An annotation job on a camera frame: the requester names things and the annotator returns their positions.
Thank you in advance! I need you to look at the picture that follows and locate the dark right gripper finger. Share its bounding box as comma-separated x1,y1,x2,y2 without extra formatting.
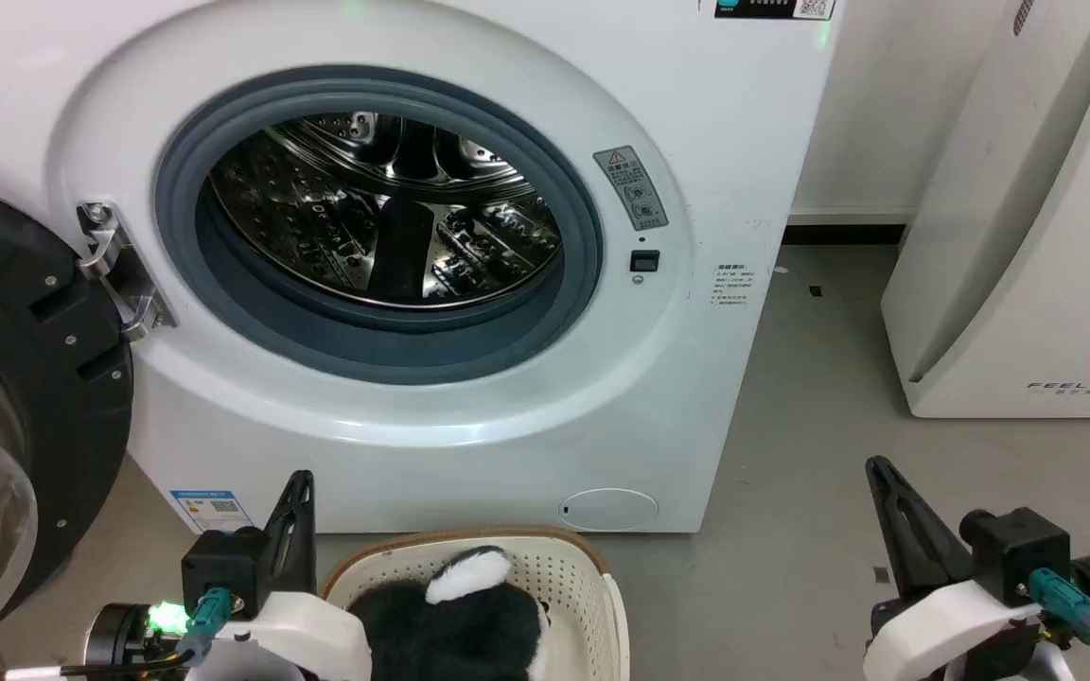
865,455,973,600

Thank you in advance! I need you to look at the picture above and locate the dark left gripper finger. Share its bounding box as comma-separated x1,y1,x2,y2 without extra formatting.
265,469,317,596

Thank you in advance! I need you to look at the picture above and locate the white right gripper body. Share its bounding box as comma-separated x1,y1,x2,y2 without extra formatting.
862,578,1044,681

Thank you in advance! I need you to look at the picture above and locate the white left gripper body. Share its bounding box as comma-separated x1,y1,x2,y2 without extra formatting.
187,592,374,681

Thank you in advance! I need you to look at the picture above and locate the black and white plush toy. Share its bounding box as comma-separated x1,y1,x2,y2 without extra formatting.
346,546,554,681

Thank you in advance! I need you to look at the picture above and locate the stainless steel washing machine drum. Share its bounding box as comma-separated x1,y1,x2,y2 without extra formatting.
207,112,565,309

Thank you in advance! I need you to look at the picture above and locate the dark round washer door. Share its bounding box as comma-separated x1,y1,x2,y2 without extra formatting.
0,175,135,665

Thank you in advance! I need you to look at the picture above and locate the blue white energy label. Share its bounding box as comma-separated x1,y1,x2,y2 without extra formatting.
169,489,254,536

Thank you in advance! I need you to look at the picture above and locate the grey rubber door gasket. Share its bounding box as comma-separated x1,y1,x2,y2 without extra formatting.
154,64,606,387

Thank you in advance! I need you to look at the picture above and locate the white front-load washing machine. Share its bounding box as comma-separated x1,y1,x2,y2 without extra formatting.
0,0,839,536

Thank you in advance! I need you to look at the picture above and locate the white perforated laundry basket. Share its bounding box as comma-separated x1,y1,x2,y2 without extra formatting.
321,527,631,681

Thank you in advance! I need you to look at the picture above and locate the white air purifier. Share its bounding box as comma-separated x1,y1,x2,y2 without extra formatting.
880,0,1090,419

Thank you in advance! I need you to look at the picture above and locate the oval filter cover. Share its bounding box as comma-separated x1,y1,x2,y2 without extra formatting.
559,487,660,533

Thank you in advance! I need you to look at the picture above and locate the small text sticker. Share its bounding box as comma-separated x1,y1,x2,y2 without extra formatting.
711,263,752,312

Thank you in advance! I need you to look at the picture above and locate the black baseboard strip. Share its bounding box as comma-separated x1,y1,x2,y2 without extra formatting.
782,223,908,247

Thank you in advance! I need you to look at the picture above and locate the metal door hinge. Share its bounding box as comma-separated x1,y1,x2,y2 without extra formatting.
76,201,178,343

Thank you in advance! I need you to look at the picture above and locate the grey warning sticker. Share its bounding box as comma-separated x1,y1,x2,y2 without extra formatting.
593,145,670,232

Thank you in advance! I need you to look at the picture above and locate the QR code panel sticker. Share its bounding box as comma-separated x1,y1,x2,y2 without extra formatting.
713,0,836,22

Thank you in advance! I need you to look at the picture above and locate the teal-plug left gripper cable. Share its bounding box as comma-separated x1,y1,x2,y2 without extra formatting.
0,586,232,681

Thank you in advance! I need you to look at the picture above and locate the teal-plug gripper cable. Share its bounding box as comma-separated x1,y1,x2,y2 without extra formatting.
1028,567,1090,681
0,586,232,681

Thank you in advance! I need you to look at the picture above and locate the teal-plug right gripper cable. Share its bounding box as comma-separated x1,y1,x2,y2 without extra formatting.
1028,567,1090,681

